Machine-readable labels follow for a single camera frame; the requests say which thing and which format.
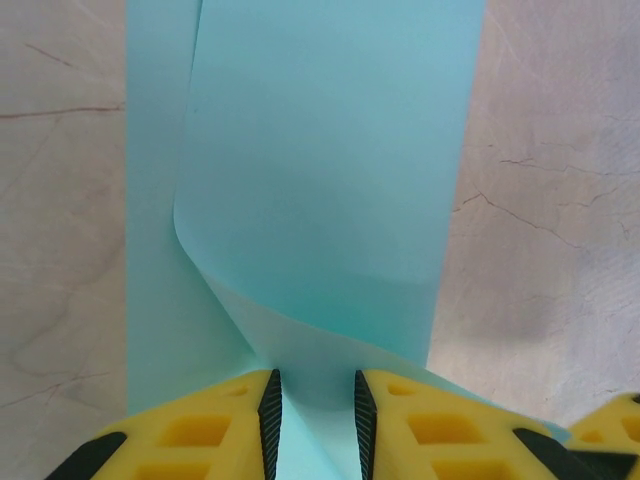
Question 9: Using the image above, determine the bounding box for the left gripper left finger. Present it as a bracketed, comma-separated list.
[47, 368, 284, 480]

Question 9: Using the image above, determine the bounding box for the teal paper sheet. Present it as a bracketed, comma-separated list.
[124, 0, 571, 480]

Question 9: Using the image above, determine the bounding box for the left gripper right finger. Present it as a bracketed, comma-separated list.
[353, 368, 599, 480]

